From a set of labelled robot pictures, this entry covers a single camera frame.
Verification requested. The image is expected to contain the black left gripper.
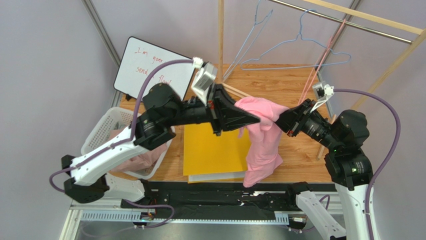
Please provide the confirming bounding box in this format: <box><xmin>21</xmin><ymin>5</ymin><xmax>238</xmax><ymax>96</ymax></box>
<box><xmin>165</xmin><ymin>82</ymin><xmax>261</xmax><ymax>137</ymax></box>

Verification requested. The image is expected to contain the bright pink t shirt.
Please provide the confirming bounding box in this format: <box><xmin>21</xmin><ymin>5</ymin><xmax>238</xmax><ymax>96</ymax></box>
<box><xmin>234</xmin><ymin>96</ymin><xmax>290</xmax><ymax>188</ymax></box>

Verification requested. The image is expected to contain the pink wire hanger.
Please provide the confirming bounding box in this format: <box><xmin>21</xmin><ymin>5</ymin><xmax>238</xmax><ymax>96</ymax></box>
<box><xmin>297</xmin><ymin>19</ymin><xmax>347</xmax><ymax>105</ymax></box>

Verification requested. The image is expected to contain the dusty pink printed t shirt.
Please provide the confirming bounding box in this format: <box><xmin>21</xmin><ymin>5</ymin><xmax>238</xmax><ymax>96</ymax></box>
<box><xmin>111</xmin><ymin>143</ymin><xmax>168</xmax><ymax>172</ymax></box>

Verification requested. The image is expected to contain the light blue wire hanger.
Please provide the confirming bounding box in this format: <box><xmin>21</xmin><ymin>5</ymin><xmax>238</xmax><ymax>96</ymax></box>
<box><xmin>221</xmin><ymin>0</ymin><xmax>274</xmax><ymax>82</ymax></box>

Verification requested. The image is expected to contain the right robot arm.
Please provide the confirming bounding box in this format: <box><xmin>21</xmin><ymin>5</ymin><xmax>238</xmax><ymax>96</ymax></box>
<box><xmin>275</xmin><ymin>99</ymin><xmax>375</xmax><ymax>240</ymax></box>

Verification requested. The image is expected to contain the white dry-erase board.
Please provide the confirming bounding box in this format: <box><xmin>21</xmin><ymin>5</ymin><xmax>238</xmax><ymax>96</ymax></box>
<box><xmin>113</xmin><ymin>36</ymin><xmax>195</xmax><ymax>99</ymax></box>

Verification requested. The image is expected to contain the wooden clothes rack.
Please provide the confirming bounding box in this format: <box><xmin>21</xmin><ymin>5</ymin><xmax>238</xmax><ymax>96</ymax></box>
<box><xmin>224</xmin><ymin>0</ymin><xmax>426</xmax><ymax>160</ymax></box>

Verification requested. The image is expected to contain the white plastic laundry basket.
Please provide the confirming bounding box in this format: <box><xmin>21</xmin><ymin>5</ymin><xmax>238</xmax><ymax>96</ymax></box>
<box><xmin>80</xmin><ymin>107</ymin><xmax>167</xmax><ymax>180</ymax></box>

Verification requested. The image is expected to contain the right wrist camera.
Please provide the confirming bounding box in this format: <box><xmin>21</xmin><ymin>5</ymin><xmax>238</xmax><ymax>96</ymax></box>
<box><xmin>310</xmin><ymin>81</ymin><xmax>334</xmax><ymax>113</ymax></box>

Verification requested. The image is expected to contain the yellow ring binder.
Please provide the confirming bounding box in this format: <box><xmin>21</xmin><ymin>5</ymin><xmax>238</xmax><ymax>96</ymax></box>
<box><xmin>183</xmin><ymin>123</ymin><xmax>251</xmax><ymax>184</ymax></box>

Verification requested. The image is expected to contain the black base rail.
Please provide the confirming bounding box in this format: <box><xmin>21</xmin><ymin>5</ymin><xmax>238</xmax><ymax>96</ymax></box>
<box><xmin>71</xmin><ymin>180</ymin><xmax>347</xmax><ymax>224</ymax></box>

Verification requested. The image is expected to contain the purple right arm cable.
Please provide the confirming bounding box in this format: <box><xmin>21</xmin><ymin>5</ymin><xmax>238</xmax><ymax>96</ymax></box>
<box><xmin>299</xmin><ymin>88</ymin><xmax>402</xmax><ymax>240</ymax></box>

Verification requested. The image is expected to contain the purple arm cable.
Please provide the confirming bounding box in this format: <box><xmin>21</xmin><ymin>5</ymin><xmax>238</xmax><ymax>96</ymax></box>
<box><xmin>299</xmin><ymin>88</ymin><xmax>402</xmax><ymax>240</ymax></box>
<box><xmin>49</xmin><ymin>57</ymin><xmax>204</xmax><ymax>230</ymax></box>

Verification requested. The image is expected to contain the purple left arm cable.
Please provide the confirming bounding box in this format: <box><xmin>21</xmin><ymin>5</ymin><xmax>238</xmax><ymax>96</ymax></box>
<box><xmin>49</xmin><ymin>57</ymin><xmax>204</xmax><ymax>230</ymax></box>

